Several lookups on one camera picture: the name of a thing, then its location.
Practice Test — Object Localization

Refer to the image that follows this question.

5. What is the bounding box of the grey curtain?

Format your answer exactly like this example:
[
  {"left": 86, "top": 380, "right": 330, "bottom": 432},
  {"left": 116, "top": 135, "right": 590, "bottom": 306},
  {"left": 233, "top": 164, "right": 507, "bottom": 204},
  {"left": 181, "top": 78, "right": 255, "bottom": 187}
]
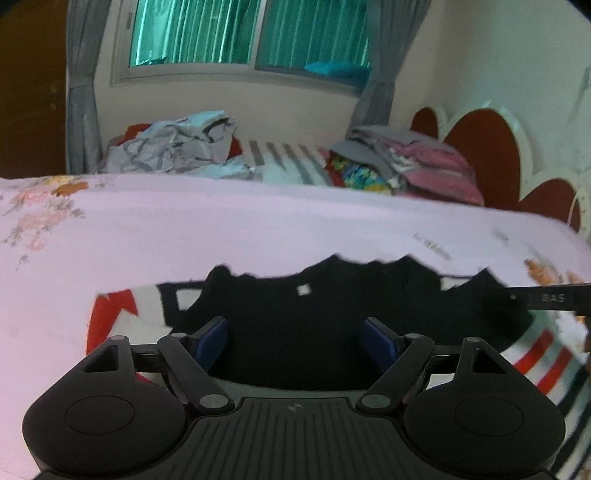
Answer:
[
  {"left": 353, "top": 0, "right": 432, "bottom": 132},
  {"left": 66, "top": 0, "right": 125, "bottom": 175}
]

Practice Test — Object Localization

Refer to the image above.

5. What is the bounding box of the brown wooden door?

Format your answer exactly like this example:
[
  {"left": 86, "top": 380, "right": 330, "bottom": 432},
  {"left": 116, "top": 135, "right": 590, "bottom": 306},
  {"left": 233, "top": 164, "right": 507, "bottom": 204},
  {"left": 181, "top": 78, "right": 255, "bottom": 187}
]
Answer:
[{"left": 0, "top": 0, "right": 70, "bottom": 180}]

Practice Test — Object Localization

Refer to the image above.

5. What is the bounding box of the stack of folded clothes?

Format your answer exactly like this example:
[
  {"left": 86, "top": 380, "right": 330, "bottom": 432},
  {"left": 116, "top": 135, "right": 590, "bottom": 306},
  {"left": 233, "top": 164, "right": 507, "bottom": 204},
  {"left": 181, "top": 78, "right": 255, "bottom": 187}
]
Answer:
[{"left": 330, "top": 124, "right": 485, "bottom": 206}]

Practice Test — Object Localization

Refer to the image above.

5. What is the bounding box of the red and white headboard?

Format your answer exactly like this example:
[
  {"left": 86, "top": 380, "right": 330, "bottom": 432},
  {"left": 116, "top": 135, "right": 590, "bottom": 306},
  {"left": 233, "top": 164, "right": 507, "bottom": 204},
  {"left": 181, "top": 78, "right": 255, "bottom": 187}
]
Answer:
[{"left": 410, "top": 106, "right": 583, "bottom": 232}]

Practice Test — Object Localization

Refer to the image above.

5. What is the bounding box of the window with green glass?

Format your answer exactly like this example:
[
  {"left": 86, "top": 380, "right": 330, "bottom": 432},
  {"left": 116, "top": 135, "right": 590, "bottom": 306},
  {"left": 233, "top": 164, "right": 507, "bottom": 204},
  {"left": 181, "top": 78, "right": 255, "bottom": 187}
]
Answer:
[{"left": 111, "top": 0, "right": 375, "bottom": 95}]

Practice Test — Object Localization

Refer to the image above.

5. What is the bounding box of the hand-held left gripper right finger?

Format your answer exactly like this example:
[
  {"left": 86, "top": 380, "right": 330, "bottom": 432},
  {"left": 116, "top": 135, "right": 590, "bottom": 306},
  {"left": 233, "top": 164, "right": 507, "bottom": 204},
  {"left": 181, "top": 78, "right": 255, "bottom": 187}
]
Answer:
[{"left": 356, "top": 318, "right": 515, "bottom": 414}]

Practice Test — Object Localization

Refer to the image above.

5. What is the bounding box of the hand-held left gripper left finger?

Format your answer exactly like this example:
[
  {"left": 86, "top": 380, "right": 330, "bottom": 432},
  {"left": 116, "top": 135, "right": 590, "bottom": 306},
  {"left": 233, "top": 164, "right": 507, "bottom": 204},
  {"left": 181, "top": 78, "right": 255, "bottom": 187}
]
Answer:
[{"left": 78, "top": 316, "right": 235, "bottom": 415}]

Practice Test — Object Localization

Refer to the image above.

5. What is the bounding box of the pile of grey clothes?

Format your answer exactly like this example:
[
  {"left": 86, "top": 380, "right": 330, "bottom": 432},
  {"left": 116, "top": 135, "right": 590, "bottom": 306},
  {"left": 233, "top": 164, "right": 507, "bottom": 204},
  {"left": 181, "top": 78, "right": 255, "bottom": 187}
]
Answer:
[{"left": 104, "top": 110, "right": 252, "bottom": 178}]

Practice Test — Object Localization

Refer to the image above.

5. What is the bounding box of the teal pillow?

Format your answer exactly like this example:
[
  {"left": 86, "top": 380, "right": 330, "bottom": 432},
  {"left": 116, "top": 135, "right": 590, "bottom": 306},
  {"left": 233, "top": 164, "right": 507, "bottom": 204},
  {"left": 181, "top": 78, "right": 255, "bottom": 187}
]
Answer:
[{"left": 305, "top": 62, "right": 370, "bottom": 79}]

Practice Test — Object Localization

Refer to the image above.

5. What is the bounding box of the pink floral bedsheet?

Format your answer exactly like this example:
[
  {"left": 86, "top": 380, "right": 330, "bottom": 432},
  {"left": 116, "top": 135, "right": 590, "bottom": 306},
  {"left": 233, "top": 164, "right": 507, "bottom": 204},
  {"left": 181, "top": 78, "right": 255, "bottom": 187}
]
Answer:
[{"left": 0, "top": 173, "right": 591, "bottom": 480}]

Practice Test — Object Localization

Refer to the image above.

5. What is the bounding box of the striped cartoon print sweater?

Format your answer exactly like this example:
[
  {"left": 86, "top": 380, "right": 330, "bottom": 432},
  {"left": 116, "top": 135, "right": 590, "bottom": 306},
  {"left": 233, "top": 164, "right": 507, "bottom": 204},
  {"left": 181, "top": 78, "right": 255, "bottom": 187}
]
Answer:
[{"left": 85, "top": 253, "right": 591, "bottom": 480}]

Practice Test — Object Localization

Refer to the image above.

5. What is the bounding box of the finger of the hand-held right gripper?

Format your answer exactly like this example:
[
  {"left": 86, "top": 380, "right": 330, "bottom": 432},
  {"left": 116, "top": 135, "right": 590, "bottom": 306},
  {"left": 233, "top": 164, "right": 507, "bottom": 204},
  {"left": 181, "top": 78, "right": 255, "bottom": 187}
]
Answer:
[{"left": 505, "top": 284, "right": 591, "bottom": 315}]

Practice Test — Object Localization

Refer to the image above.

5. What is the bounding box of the colourful floral cloth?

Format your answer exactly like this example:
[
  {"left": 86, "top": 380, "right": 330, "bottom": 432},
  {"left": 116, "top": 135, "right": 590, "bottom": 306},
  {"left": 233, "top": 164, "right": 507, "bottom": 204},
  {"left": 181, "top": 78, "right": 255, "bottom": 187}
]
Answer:
[{"left": 330, "top": 154, "right": 393, "bottom": 195}]

